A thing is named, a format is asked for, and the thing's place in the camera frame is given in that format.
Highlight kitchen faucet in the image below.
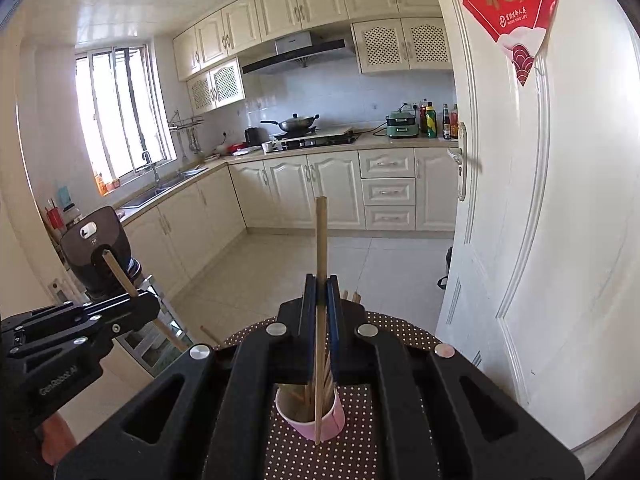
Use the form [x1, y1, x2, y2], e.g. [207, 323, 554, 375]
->
[142, 150, 160, 188]

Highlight kitchen window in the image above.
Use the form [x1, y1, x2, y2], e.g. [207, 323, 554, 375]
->
[75, 44, 176, 195]

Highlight lower kitchen cabinets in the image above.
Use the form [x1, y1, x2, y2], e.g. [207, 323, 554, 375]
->
[122, 145, 457, 297]

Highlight kitchen cabinets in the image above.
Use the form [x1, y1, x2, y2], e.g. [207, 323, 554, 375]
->
[122, 145, 457, 297]
[172, 0, 452, 115]

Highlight upper kitchen cabinets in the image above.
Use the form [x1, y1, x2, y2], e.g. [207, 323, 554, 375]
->
[172, 0, 452, 115]

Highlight left hand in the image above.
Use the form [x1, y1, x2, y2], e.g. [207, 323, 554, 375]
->
[40, 413, 77, 466]

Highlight metal shelf rack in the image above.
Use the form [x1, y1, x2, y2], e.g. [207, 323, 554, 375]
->
[117, 275, 194, 377]

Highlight pink cylindrical utensil holder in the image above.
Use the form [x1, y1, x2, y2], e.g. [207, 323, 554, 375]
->
[274, 385, 346, 442]

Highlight black air fryer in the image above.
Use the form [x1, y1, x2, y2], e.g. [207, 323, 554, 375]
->
[61, 206, 143, 301]

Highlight brown polka dot tablecloth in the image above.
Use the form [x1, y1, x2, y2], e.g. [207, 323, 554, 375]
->
[220, 311, 440, 479]

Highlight white door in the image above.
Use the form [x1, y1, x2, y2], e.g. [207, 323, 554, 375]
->
[436, 0, 639, 477]

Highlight black kettle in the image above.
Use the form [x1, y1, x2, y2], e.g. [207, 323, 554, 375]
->
[244, 127, 270, 146]

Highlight gas stove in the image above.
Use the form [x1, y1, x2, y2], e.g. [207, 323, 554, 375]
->
[272, 128, 360, 152]

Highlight dark sauce bottle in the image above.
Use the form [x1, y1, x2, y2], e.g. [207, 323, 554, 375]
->
[442, 104, 452, 140]

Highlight green electric cooker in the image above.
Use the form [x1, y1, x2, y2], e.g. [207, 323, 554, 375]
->
[385, 110, 419, 139]

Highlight black wok on stove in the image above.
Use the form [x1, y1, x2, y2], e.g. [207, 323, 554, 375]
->
[262, 114, 319, 133]

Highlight red capped bottle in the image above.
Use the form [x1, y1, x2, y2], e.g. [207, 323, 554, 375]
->
[449, 104, 459, 139]

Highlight green yellow bottle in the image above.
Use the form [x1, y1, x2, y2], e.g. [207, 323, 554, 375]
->
[425, 101, 437, 139]

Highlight range hood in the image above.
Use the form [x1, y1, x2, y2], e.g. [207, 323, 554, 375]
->
[239, 32, 356, 75]

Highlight wall utensil rack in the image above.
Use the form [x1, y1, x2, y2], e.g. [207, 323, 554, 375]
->
[168, 110, 204, 164]

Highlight silver door handle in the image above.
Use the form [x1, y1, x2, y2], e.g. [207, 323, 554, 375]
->
[447, 122, 483, 203]

